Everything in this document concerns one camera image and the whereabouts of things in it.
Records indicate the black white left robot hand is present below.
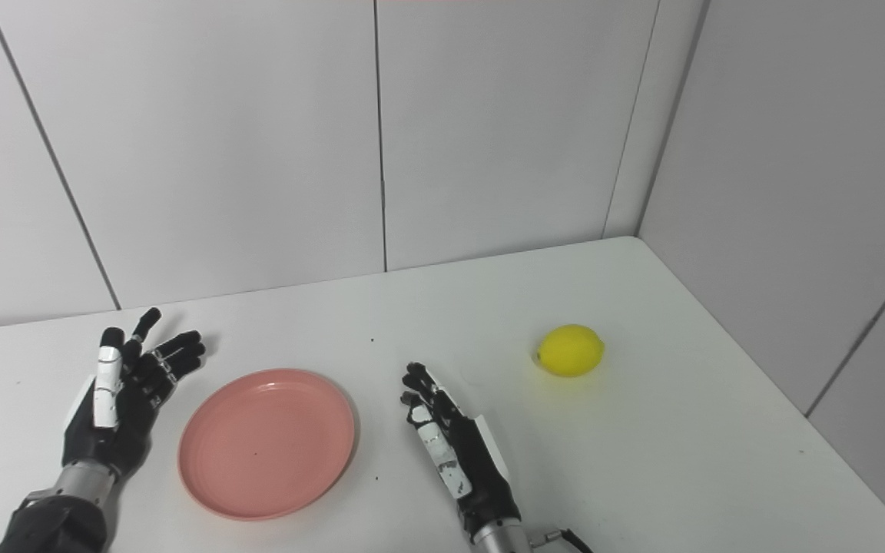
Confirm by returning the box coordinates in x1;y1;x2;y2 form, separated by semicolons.
61;307;207;481

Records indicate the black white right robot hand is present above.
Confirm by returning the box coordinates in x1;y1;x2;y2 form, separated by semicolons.
400;362;522;538

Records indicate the yellow lemon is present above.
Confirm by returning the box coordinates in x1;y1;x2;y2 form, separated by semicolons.
532;323;606;379

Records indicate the pink round plate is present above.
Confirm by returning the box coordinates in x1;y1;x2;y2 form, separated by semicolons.
177;368;356;522

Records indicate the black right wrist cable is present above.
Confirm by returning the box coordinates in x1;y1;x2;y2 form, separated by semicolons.
529;527;595;553

